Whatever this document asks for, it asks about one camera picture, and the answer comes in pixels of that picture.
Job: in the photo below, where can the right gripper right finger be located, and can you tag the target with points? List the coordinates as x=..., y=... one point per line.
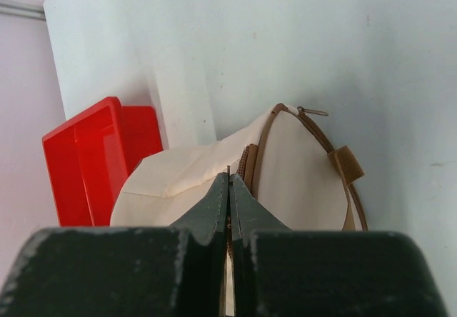
x=281, y=272

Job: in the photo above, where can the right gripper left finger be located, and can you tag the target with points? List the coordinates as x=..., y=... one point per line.
x=177, y=270

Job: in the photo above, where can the beige mesh laundry bag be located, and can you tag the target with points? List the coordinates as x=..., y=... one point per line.
x=285, y=160

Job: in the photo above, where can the red plastic tray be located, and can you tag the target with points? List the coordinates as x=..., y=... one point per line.
x=90, y=156

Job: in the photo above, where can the left aluminium corner post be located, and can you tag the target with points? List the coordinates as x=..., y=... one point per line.
x=27, y=11

